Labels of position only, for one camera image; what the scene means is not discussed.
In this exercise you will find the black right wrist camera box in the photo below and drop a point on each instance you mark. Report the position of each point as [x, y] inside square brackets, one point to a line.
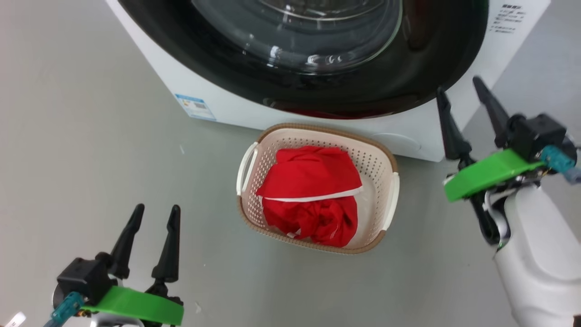
[540, 134]

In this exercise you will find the black round glass washer door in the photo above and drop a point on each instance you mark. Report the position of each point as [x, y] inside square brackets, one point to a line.
[408, 77]

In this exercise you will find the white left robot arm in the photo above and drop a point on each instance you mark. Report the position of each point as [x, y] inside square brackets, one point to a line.
[113, 322]

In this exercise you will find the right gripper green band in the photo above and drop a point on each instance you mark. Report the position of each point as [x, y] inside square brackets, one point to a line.
[485, 175]

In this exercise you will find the blue energy label sticker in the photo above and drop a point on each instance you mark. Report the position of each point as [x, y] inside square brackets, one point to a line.
[195, 107]

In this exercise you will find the white front-load washing machine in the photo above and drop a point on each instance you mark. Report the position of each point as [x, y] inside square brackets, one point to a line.
[236, 106]

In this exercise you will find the red and white jersey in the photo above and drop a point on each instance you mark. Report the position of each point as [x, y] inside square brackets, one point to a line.
[308, 177]

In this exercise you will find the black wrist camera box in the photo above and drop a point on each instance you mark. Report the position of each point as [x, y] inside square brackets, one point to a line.
[84, 277]
[540, 134]

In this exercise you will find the cream perforated basket brown rim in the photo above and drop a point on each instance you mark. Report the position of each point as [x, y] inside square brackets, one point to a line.
[372, 159]

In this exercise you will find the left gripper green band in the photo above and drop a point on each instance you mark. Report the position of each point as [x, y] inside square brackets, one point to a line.
[136, 304]

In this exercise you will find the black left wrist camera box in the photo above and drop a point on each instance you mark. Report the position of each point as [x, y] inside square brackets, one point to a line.
[84, 277]

